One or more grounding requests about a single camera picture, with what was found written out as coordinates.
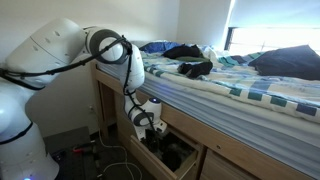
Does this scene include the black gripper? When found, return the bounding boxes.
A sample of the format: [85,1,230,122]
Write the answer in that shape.
[146,130,159,149]

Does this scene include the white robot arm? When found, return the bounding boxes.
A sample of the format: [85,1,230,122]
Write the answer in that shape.
[0,18,166,180]

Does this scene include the black socks in drawer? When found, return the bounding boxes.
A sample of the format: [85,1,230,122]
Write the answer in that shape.
[155,133,194,171]

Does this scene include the open wooden drawer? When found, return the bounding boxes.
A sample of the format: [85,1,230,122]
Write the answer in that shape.
[130,128,203,180]

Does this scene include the closed wooden drawer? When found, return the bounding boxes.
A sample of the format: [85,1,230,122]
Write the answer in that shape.
[200,149,259,180]

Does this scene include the black socks on bed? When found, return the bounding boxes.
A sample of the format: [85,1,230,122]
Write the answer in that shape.
[177,62,213,79]

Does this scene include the blue cloth on bed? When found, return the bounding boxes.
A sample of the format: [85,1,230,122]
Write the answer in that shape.
[139,41,179,53]

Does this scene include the black clothing on bed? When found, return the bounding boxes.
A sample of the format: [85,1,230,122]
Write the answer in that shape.
[163,45,200,59]

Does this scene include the red black tool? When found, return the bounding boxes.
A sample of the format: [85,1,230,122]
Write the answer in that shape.
[72,143,95,153]

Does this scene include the checkered white green blanket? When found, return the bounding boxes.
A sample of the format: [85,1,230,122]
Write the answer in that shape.
[141,46,320,123]

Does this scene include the white window blind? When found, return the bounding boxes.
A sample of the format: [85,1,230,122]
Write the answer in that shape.
[229,0,320,27]

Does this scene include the dark navy pillow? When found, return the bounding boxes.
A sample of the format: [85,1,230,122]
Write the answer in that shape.
[249,45,320,80]

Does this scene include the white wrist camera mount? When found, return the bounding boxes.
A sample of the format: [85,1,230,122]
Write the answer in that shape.
[134,121,167,140]

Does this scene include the white cable on floor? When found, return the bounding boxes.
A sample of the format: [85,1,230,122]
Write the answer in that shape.
[89,105,144,180]

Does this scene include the wooden bed frame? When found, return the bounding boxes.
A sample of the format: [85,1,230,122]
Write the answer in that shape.
[91,63,314,180]

